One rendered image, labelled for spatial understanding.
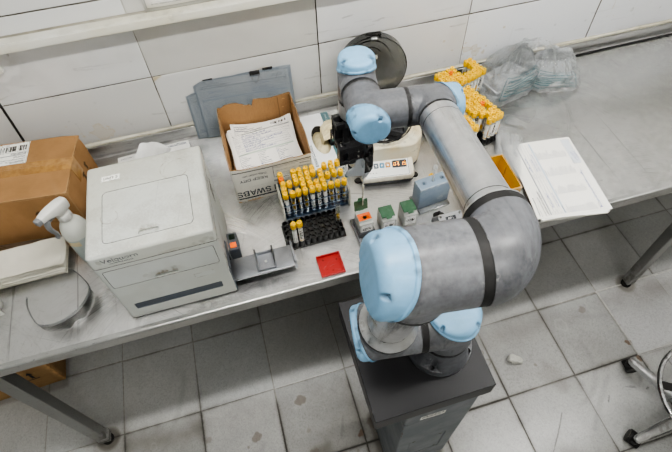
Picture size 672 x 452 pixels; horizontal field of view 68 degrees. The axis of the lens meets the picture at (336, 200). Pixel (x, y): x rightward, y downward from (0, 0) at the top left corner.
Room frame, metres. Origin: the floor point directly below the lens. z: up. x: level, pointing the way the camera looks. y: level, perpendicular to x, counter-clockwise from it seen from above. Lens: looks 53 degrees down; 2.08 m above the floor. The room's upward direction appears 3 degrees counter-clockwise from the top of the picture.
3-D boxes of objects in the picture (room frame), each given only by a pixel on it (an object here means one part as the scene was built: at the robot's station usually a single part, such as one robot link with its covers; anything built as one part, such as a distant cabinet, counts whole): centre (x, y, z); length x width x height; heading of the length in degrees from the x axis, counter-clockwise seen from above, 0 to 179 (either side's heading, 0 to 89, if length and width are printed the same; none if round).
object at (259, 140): (1.09, 0.22, 0.95); 0.29 x 0.25 x 0.15; 14
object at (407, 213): (0.83, -0.21, 0.91); 0.05 x 0.04 x 0.07; 14
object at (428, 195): (0.90, -0.28, 0.92); 0.10 x 0.07 x 0.10; 111
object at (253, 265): (0.68, 0.22, 0.92); 0.21 x 0.07 x 0.05; 104
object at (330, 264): (0.69, 0.02, 0.88); 0.07 x 0.07 x 0.01; 14
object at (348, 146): (0.79, -0.04, 1.28); 0.09 x 0.08 x 0.12; 106
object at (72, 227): (0.76, 0.71, 1.00); 0.09 x 0.08 x 0.24; 14
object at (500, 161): (0.91, -0.45, 0.93); 0.13 x 0.13 x 0.10; 12
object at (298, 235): (0.81, 0.07, 0.93); 0.17 x 0.09 x 0.11; 105
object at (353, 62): (0.79, -0.05, 1.44); 0.09 x 0.08 x 0.11; 6
